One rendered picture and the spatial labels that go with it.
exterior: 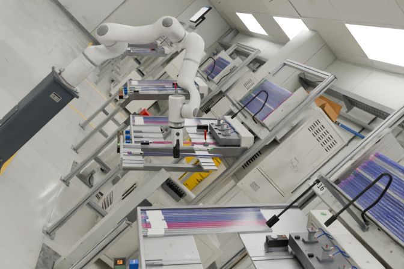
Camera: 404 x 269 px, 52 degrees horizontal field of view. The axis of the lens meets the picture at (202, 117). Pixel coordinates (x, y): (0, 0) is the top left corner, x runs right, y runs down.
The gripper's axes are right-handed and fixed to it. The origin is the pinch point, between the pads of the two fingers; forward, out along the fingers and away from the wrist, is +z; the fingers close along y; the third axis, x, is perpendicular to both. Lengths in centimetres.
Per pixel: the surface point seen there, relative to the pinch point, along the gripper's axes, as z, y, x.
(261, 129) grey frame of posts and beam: -3, 29, -57
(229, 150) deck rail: 9.7, 27.7, -36.7
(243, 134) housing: 2, 33, -47
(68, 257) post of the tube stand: 56, -3, 58
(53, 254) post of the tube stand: 61, 8, 67
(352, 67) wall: -1, 291, -272
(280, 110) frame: -15, 26, -67
